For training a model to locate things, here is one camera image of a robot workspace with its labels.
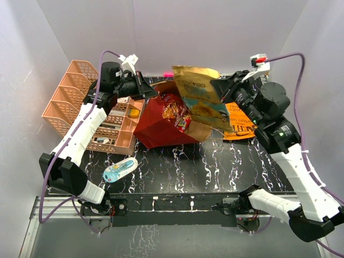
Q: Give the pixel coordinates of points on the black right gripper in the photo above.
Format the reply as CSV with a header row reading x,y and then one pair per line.
x,y
226,88

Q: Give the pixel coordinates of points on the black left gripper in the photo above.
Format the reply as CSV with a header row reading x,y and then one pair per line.
x,y
143,90

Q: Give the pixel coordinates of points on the gold teal kettle chips bag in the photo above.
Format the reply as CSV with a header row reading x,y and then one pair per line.
x,y
200,97

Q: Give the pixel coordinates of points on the red brown paper bag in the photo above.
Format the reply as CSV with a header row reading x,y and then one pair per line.
x,y
155,131

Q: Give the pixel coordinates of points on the orange honey dijon chip bag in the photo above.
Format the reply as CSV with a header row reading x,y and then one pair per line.
x,y
242,126

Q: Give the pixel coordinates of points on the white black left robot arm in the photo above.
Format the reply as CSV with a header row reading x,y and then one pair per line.
x,y
61,167

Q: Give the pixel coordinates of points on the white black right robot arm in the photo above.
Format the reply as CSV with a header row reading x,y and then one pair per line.
x,y
316,213

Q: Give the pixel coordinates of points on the red doritos chip bag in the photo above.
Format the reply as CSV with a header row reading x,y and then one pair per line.
x,y
173,107

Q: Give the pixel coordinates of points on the red skittles candy bag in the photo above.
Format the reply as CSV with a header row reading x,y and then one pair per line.
x,y
183,123

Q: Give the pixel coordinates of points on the yellow item in organizer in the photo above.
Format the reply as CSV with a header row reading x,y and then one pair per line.
x,y
133,113

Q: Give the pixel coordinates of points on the peach plastic file organizer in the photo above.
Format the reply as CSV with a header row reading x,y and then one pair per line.
x,y
116,133

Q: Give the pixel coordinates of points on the blue white packaged item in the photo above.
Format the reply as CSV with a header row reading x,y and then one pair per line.
x,y
119,170

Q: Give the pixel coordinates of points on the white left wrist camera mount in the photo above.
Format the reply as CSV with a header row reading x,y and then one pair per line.
x,y
128,63

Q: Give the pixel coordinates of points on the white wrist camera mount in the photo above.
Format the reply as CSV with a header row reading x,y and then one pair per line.
x,y
128,63
259,65

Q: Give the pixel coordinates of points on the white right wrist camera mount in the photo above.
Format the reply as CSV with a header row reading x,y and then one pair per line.
x,y
259,65

